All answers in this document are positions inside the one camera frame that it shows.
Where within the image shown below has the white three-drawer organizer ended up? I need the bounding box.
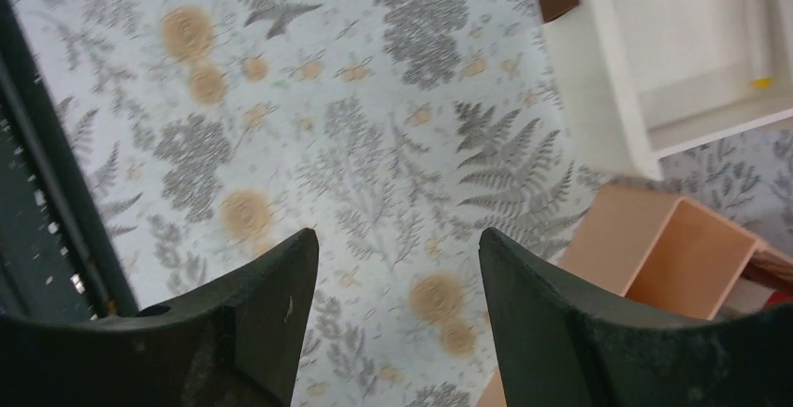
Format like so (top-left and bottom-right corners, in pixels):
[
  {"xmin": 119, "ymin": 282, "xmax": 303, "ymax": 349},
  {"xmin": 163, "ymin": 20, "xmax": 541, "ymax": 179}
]
[{"xmin": 537, "ymin": 0, "xmax": 792, "ymax": 180}]

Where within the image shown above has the red folder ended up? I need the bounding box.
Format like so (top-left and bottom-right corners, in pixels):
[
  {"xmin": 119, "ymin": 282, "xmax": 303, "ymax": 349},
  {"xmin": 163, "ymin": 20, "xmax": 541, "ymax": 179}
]
[{"xmin": 762, "ymin": 290, "xmax": 793, "ymax": 309}]

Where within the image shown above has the floral table mat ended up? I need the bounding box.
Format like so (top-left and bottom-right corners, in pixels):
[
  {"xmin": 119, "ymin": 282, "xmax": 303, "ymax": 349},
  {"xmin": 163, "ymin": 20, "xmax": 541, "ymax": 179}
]
[{"xmin": 9, "ymin": 0, "xmax": 792, "ymax": 406}]

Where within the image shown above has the orange plastic file rack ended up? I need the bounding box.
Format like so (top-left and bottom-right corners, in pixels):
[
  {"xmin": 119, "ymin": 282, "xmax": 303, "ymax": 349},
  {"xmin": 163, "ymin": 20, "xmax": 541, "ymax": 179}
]
[{"xmin": 480, "ymin": 185, "xmax": 792, "ymax": 406}]

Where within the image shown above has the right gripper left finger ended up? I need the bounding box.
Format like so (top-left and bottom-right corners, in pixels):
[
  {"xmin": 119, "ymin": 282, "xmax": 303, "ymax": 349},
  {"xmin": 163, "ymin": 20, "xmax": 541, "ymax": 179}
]
[{"xmin": 1, "ymin": 228, "xmax": 319, "ymax": 406}]

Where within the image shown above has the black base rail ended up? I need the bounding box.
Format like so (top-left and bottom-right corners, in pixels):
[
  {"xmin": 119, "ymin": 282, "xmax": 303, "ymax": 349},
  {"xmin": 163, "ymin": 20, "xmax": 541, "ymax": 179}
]
[{"xmin": 1, "ymin": 0, "xmax": 139, "ymax": 323}]

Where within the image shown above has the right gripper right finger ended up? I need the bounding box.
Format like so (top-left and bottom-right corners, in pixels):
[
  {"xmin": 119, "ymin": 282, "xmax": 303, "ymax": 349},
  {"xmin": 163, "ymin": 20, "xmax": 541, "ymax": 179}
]
[{"xmin": 479, "ymin": 228, "xmax": 792, "ymax": 406}]

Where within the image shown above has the yellow capped white marker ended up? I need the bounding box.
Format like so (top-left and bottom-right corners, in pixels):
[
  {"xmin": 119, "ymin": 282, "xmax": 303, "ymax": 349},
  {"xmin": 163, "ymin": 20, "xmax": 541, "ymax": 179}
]
[{"xmin": 743, "ymin": 0, "xmax": 773, "ymax": 89}]

